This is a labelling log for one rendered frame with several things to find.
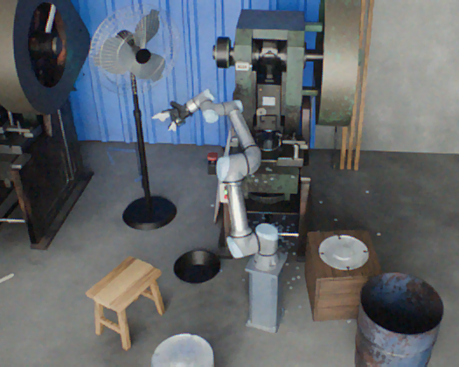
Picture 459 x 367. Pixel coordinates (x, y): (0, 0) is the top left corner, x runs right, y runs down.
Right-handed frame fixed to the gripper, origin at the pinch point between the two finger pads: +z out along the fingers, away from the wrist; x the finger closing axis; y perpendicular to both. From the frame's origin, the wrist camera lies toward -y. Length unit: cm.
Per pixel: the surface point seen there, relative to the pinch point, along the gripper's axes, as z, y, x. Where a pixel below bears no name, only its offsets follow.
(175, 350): 35, 117, 16
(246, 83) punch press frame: -52, -5, 16
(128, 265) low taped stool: 57, 53, 28
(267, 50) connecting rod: -73, -11, 9
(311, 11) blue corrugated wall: -108, -99, 89
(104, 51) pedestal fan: 8, -47, -25
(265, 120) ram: -48, 6, 41
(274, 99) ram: -60, 1, 34
